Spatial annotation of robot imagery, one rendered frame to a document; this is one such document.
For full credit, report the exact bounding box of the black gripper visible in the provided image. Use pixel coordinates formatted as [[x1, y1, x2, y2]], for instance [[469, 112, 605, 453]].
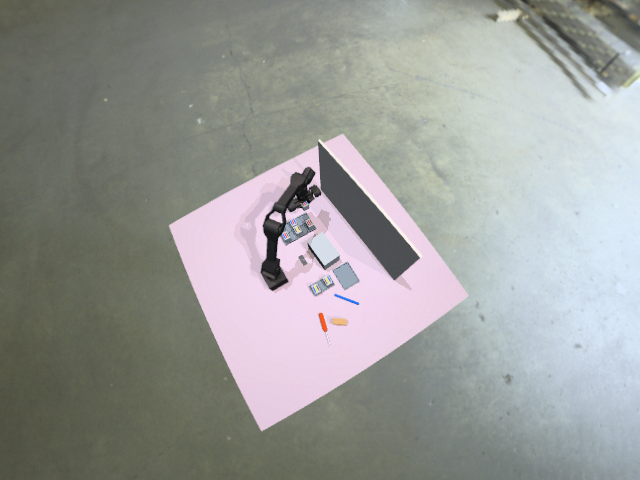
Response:
[[287, 184, 321, 212]]

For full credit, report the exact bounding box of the orange-handled screwdriver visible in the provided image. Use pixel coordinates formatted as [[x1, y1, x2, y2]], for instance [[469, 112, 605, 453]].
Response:
[[319, 313, 331, 347]]

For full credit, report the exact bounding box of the large grey flat panel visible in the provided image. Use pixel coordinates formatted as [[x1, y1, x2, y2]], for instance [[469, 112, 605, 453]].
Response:
[[318, 140, 423, 280]]

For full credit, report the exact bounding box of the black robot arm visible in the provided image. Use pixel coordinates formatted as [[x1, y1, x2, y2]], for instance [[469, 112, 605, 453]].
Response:
[[261, 166, 315, 282]]

